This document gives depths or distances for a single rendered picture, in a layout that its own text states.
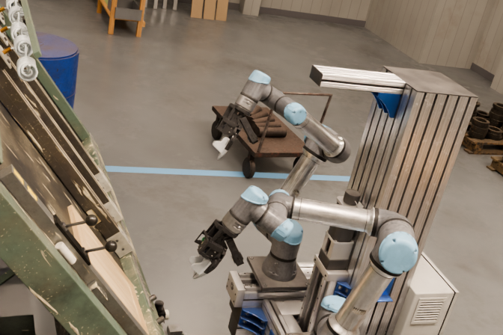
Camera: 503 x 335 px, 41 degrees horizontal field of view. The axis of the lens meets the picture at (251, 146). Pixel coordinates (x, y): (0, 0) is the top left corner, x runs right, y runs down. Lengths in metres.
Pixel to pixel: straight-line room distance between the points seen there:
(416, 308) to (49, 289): 1.44
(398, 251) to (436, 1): 9.63
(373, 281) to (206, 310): 2.26
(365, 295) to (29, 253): 1.03
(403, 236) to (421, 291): 0.66
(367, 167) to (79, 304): 1.15
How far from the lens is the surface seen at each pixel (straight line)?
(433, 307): 2.79
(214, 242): 2.13
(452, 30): 11.82
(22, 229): 1.82
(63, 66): 5.14
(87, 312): 2.01
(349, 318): 2.24
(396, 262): 2.10
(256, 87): 2.48
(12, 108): 2.65
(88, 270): 2.24
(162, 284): 4.44
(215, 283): 4.54
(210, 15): 11.26
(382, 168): 2.42
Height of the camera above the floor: 2.62
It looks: 23 degrees down
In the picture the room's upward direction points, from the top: 13 degrees clockwise
